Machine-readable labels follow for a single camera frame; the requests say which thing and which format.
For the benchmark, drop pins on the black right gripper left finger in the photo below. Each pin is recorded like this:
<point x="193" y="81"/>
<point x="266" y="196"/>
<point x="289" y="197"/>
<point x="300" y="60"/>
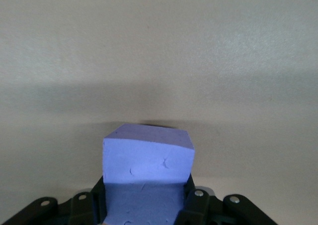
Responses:
<point x="82" y="210"/>

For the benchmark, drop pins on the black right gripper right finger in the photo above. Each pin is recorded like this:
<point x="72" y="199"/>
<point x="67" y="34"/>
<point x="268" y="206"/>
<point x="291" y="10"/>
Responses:
<point x="198" y="207"/>

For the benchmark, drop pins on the purple foam cube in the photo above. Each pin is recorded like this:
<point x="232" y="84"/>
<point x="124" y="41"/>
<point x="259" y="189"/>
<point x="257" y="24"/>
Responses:
<point x="146" y="160"/>

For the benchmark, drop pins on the table cover mat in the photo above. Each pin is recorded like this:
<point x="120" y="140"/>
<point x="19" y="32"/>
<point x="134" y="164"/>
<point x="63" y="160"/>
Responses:
<point x="159" y="48"/>

